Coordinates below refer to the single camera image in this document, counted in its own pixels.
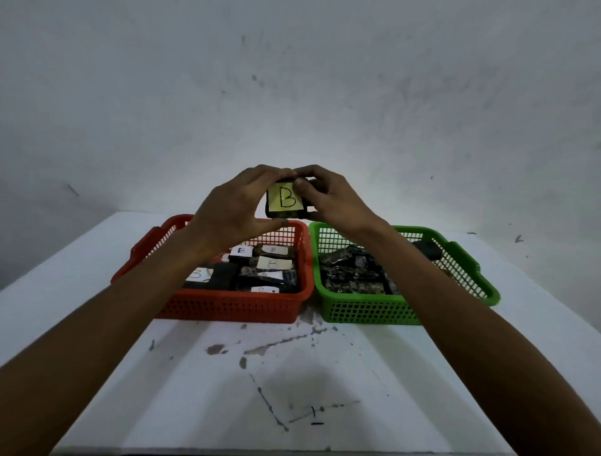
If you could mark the person's right hand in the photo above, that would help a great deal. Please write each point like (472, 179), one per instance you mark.
(343, 206)

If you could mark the person's left hand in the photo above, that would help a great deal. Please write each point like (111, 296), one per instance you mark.
(230, 211)

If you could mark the small black box yellow label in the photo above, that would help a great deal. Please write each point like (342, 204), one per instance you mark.
(284, 199)

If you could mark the green plastic mesh basket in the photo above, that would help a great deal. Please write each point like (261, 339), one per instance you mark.
(366, 310)

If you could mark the pile of black packets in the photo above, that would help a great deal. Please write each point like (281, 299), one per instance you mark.
(352, 277)

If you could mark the large black packet labelled B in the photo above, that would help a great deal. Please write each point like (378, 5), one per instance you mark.
(225, 277)

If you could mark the red plastic mesh basket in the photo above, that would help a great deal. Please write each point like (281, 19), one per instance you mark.
(235, 307)

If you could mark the person's right forearm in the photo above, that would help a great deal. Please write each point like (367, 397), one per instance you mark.
(469, 338)

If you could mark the person's left forearm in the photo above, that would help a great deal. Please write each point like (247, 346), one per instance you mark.
(94, 338)

